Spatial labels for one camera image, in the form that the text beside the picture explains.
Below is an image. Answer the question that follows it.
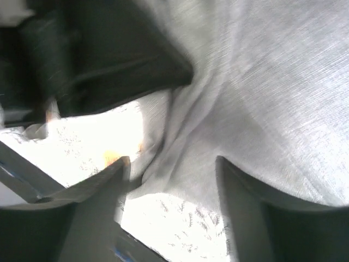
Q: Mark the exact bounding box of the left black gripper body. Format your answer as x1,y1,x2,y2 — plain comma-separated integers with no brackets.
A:
1,10,71,126

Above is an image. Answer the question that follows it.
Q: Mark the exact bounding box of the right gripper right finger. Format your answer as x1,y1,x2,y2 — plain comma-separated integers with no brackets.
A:
215,156,348,261

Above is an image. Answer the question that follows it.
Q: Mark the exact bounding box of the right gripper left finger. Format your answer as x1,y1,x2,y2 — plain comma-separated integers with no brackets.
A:
36,156,131,261

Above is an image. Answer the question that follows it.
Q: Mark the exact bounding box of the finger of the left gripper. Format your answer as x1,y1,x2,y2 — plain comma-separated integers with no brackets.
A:
57,1,194,116

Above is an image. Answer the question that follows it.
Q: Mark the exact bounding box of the grey cloth napkin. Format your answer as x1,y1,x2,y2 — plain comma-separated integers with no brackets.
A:
129,1,348,209

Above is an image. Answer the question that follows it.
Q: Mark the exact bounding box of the floral tablecloth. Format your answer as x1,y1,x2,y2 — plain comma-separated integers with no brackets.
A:
1,92,230,261

